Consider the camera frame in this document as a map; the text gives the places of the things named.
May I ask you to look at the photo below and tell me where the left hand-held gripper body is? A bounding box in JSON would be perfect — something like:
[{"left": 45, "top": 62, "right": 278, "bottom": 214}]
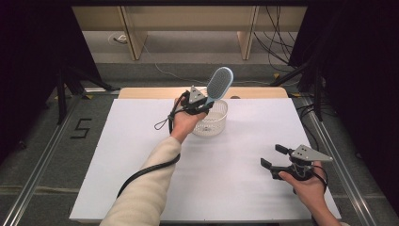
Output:
[{"left": 179, "top": 85, "right": 209, "bottom": 116}]

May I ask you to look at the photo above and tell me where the black wrist strap cord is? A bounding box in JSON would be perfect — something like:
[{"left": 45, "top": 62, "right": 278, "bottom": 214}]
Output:
[
  {"left": 153, "top": 93, "right": 189, "bottom": 136},
  {"left": 313, "top": 164, "right": 329, "bottom": 194}
]

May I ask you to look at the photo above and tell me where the light blue hairbrush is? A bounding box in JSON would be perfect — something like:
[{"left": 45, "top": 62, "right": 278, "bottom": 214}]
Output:
[{"left": 205, "top": 66, "right": 234, "bottom": 107}]

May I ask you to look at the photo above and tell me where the bundle of black cables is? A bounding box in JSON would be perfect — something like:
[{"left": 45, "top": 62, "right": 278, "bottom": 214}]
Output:
[{"left": 253, "top": 5, "right": 299, "bottom": 73}]

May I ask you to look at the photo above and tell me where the light wooden desk frame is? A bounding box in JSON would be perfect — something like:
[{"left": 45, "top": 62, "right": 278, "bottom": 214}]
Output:
[{"left": 71, "top": 5, "right": 309, "bottom": 61}]

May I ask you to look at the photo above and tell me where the white plastic basket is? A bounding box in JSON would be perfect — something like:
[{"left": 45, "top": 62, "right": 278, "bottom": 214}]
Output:
[{"left": 190, "top": 99, "right": 229, "bottom": 137}]

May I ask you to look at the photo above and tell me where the black tripod stand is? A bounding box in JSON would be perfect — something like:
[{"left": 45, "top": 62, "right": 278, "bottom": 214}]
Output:
[
  {"left": 56, "top": 67, "right": 121, "bottom": 125},
  {"left": 269, "top": 59, "right": 325, "bottom": 121}
]

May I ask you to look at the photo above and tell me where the metal floor rail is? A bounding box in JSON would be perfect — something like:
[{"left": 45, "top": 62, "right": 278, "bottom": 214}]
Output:
[
  {"left": 297, "top": 93, "right": 375, "bottom": 226},
  {"left": 0, "top": 93, "right": 83, "bottom": 226}
]

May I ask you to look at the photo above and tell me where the black curtain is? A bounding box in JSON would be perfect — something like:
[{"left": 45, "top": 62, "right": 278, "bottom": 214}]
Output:
[
  {"left": 0, "top": 0, "right": 104, "bottom": 161},
  {"left": 288, "top": 0, "right": 399, "bottom": 215}
]

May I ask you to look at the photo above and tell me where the white floor cable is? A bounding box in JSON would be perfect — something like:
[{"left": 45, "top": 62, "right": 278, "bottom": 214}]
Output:
[{"left": 142, "top": 43, "right": 299, "bottom": 88}]

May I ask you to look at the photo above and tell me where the person's right hand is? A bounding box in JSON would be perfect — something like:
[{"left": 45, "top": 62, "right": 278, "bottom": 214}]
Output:
[{"left": 278, "top": 161, "right": 329, "bottom": 218}]

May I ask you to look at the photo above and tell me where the thick black cable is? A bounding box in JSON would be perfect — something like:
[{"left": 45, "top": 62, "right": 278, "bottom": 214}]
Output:
[{"left": 116, "top": 153, "right": 182, "bottom": 200}]

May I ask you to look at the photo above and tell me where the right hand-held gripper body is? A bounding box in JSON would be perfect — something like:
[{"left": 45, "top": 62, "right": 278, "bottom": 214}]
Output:
[{"left": 269, "top": 144, "right": 334, "bottom": 183}]

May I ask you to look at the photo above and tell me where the person's left hand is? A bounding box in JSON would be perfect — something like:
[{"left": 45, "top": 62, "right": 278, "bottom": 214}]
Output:
[{"left": 170, "top": 96, "right": 209, "bottom": 144}]

